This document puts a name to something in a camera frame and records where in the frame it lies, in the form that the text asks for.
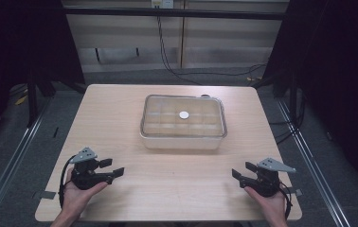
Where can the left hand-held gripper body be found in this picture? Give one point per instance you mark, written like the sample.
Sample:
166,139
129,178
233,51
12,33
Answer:
84,179

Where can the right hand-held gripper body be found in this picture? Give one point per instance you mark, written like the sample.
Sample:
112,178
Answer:
267,184

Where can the person's left hand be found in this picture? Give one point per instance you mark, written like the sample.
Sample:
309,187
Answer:
74,198

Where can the person's right hand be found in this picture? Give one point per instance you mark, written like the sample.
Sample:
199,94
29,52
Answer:
273,206

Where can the grey tape strip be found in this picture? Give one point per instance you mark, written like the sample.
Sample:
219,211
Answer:
296,191
47,195

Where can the small black tape strip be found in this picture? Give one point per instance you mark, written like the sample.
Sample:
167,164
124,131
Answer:
56,132

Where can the white storage box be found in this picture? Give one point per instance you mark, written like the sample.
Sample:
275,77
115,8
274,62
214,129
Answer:
183,143

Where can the clear lid with white knob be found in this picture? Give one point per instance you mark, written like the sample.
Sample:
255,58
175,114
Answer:
167,116

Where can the black metal stand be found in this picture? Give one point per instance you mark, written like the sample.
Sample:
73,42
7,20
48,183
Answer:
293,101
32,101

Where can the yellow floor marker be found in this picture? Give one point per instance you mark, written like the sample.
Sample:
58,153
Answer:
21,100

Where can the dark curtain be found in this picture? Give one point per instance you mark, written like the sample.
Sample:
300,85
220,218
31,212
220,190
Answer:
19,41
335,78

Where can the black horizontal bar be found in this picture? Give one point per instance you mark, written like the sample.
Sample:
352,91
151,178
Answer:
174,13

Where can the metal floor rail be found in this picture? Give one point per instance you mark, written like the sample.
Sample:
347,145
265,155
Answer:
313,164
9,164

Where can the white wall socket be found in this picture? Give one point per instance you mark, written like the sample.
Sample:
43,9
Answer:
162,3

